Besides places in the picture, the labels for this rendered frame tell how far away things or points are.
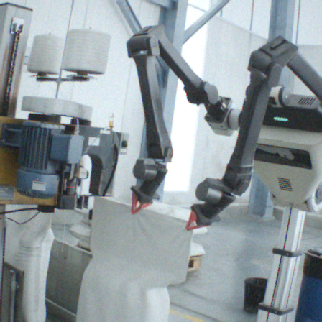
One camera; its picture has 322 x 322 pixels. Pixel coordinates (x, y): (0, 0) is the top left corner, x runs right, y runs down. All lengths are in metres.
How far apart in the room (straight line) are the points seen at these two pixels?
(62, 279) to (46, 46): 1.27
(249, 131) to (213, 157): 7.96
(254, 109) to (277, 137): 0.48
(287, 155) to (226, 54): 7.73
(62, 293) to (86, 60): 1.39
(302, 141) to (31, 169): 0.95
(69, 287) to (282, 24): 8.87
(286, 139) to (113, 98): 5.83
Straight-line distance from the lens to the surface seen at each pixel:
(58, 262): 2.81
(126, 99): 7.81
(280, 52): 1.47
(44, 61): 2.07
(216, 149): 9.53
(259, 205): 10.69
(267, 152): 2.02
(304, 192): 2.07
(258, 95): 1.49
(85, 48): 1.86
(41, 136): 1.75
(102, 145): 2.17
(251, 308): 4.40
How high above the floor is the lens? 1.34
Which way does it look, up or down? 3 degrees down
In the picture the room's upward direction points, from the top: 8 degrees clockwise
